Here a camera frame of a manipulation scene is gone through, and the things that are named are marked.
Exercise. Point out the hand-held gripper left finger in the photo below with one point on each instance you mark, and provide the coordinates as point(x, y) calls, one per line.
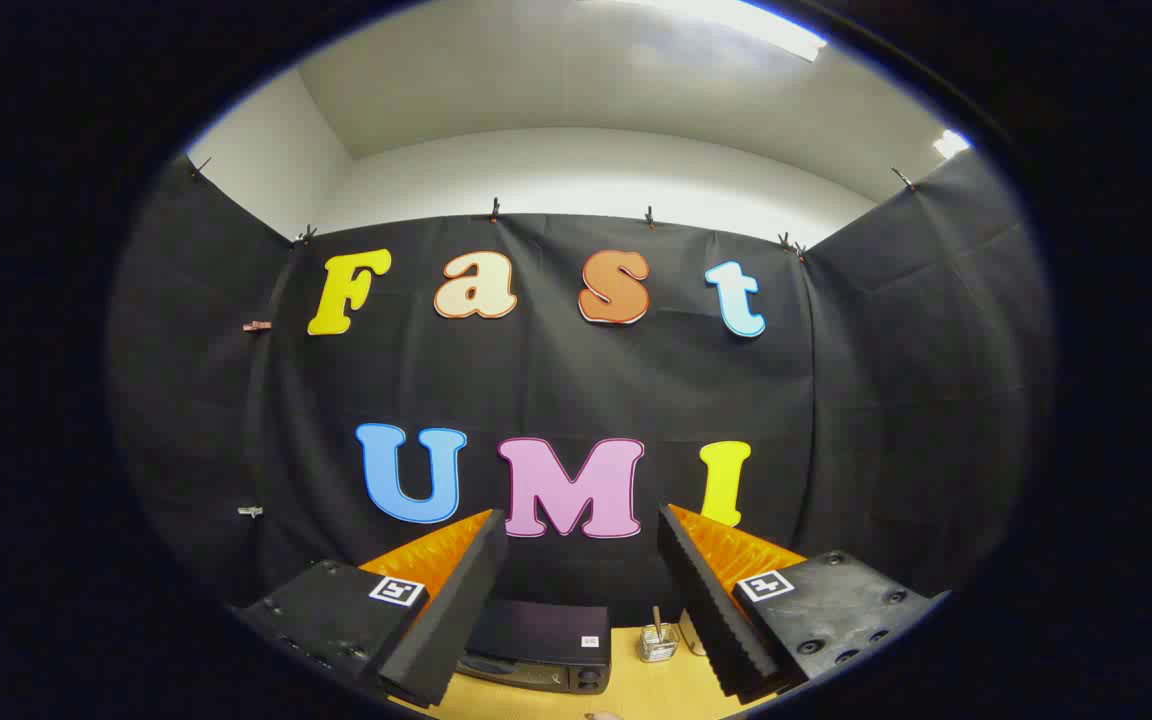
point(456, 620)

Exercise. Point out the long ceiling light panel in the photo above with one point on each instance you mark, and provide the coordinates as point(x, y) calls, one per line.
point(736, 18)

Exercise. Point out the row of black clips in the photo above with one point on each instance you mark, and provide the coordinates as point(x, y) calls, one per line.
point(495, 209)

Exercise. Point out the cream pop-up toaster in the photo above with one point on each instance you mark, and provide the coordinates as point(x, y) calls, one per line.
point(692, 636)

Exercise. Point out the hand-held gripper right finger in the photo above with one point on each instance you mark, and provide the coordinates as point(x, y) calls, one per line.
point(711, 620)

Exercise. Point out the black toaster oven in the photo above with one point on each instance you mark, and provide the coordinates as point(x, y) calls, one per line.
point(546, 630)

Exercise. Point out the small ceiling light panel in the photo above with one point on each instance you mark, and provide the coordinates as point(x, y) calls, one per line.
point(951, 144)

